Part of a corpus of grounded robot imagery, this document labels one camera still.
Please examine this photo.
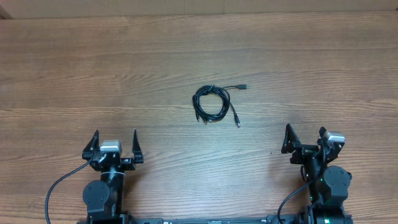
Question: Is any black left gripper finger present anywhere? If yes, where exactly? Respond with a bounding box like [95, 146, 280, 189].
[82, 130, 100, 161]
[132, 129, 144, 164]

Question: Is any black USB cable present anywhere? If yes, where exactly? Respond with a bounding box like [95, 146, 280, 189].
[192, 83, 248, 129]

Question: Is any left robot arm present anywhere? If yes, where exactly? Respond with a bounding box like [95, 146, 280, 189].
[82, 131, 144, 223]

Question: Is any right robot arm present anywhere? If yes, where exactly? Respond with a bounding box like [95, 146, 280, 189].
[277, 124, 353, 224]

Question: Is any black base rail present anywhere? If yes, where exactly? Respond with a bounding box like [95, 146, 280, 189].
[133, 215, 279, 224]

